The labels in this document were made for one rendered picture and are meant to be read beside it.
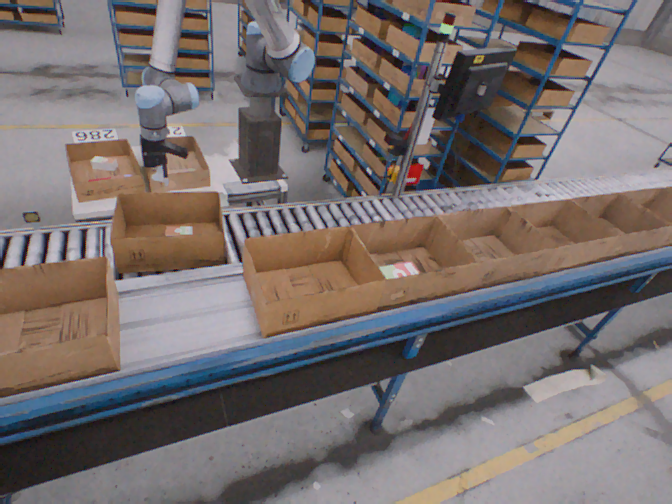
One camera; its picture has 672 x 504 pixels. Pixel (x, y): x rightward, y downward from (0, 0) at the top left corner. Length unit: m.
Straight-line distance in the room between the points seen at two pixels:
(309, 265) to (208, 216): 0.59
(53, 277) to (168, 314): 0.33
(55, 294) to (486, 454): 1.97
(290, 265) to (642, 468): 2.13
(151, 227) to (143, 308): 0.58
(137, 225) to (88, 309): 0.60
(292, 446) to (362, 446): 0.33
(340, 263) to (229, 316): 0.47
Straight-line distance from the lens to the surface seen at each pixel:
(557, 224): 2.27
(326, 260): 1.52
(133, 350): 1.29
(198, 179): 2.11
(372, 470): 2.09
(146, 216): 1.88
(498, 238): 1.97
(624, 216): 2.55
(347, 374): 1.54
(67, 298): 1.44
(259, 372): 1.27
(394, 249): 1.66
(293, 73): 1.85
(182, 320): 1.33
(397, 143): 2.15
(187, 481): 2.03
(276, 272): 1.45
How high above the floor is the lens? 1.90
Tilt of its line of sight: 40 degrees down
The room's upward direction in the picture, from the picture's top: 12 degrees clockwise
